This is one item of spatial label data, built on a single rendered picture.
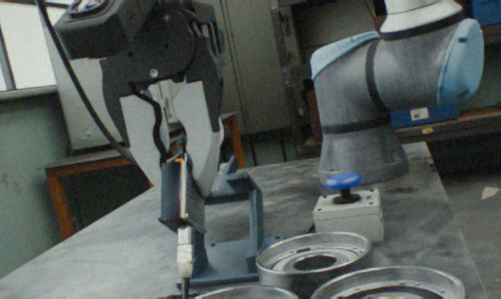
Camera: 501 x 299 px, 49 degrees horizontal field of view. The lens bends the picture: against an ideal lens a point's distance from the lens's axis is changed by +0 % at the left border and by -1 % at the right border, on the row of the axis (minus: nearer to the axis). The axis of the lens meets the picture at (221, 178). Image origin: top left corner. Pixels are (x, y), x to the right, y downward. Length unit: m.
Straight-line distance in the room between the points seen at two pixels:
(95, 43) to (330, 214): 0.35
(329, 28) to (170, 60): 4.03
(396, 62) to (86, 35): 0.59
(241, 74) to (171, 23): 3.88
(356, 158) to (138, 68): 0.54
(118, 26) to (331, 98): 0.61
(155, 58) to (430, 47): 0.50
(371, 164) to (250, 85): 3.42
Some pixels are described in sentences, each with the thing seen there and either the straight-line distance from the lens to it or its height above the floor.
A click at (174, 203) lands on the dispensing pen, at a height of 0.92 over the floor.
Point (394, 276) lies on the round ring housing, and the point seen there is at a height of 0.83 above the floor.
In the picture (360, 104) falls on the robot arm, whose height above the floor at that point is 0.93.
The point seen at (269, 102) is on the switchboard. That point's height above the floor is 0.77.
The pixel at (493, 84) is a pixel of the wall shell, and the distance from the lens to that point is 4.48.
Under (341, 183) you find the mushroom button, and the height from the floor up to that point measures 0.87.
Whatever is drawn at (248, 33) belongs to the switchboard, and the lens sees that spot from 4.29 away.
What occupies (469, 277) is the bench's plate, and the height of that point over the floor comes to 0.80.
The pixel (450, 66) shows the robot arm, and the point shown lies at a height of 0.96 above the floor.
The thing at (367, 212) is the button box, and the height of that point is 0.84.
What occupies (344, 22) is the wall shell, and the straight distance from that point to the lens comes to 4.43.
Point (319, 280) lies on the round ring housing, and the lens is 0.47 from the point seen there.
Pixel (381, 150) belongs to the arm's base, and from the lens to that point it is 0.92.
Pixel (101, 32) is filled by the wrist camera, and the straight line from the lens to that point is 0.35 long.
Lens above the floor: 1.01
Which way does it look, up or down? 10 degrees down
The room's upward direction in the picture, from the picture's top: 12 degrees counter-clockwise
